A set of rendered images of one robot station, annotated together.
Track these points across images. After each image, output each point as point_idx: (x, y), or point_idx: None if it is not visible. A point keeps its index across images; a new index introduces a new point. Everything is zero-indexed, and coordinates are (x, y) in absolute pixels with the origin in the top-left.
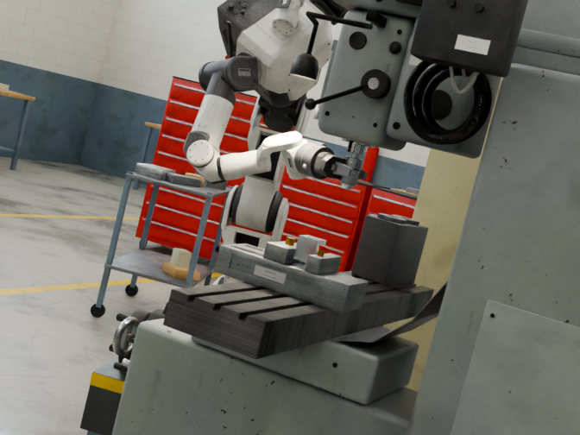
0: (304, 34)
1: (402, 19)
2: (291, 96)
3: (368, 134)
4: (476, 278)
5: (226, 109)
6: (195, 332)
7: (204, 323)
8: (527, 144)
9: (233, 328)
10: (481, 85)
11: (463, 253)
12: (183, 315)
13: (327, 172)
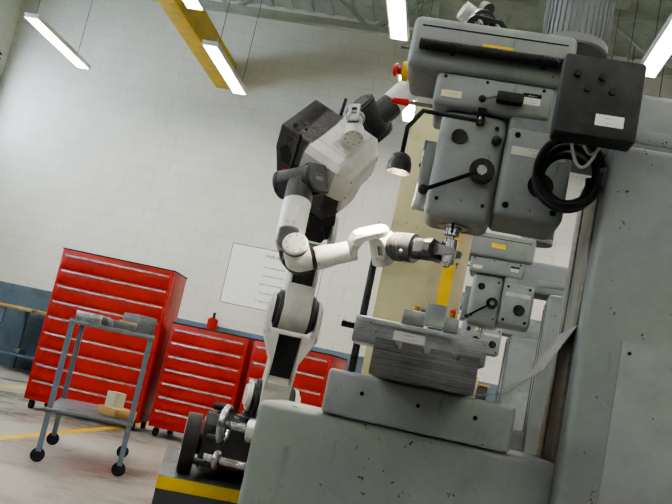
0: (361, 149)
1: (497, 119)
2: (340, 205)
3: (477, 214)
4: (610, 323)
5: (308, 207)
6: (405, 376)
7: (414, 366)
8: (640, 208)
9: (446, 367)
10: (602, 159)
11: (595, 302)
12: (390, 361)
13: (430, 252)
